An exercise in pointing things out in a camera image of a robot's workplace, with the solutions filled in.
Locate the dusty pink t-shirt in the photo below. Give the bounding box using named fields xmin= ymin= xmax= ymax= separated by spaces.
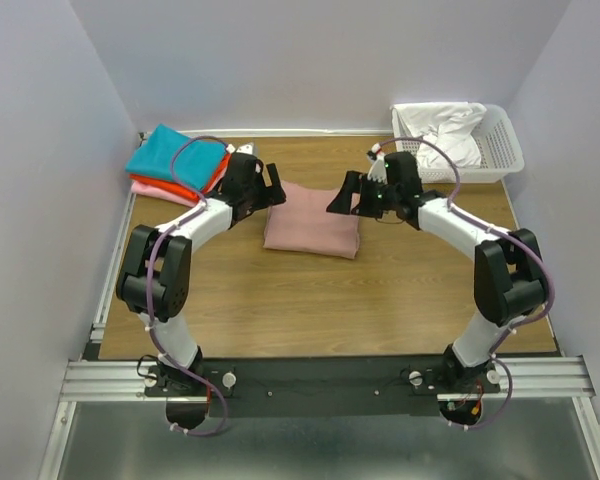
xmin=263 ymin=181 xmax=360 ymax=260

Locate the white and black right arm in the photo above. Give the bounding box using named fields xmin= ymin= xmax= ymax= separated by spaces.
xmin=326 ymin=151 xmax=553 ymax=389

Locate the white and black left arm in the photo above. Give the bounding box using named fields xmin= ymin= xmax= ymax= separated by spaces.
xmin=115 ymin=150 xmax=286 ymax=383

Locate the folded orange t-shirt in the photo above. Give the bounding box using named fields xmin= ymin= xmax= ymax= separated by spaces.
xmin=130 ymin=154 xmax=229 ymax=202

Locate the folded teal t-shirt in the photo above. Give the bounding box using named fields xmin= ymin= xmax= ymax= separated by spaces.
xmin=125 ymin=124 xmax=227 ymax=192

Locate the white crumpled t-shirt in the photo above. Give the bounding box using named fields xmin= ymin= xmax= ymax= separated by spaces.
xmin=392 ymin=102 xmax=487 ymax=169

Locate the white perforated plastic basket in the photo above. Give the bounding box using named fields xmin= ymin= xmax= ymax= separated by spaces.
xmin=391 ymin=104 xmax=524 ymax=184

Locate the folded light pink t-shirt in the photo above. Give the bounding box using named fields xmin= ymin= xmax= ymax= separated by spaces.
xmin=131 ymin=180 xmax=198 ymax=207

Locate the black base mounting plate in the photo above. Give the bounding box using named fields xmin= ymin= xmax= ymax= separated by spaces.
xmin=139 ymin=355 xmax=501 ymax=423

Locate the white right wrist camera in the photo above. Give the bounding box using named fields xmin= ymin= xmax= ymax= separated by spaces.
xmin=367 ymin=143 xmax=387 ymax=184

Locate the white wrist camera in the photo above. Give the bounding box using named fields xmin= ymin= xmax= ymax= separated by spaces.
xmin=225 ymin=142 xmax=256 ymax=156
xmin=367 ymin=143 xmax=387 ymax=184

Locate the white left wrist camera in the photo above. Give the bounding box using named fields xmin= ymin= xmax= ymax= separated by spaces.
xmin=225 ymin=142 xmax=256 ymax=156

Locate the aluminium left side rail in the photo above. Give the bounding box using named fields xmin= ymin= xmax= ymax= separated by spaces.
xmin=81 ymin=192 xmax=135 ymax=361

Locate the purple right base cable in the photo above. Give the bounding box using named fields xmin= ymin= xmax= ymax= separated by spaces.
xmin=447 ymin=357 xmax=514 ymax=432

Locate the aluminium extrusion rail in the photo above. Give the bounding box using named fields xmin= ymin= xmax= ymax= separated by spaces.
xmin=60 ymin=357 xmax=595 ymax=402

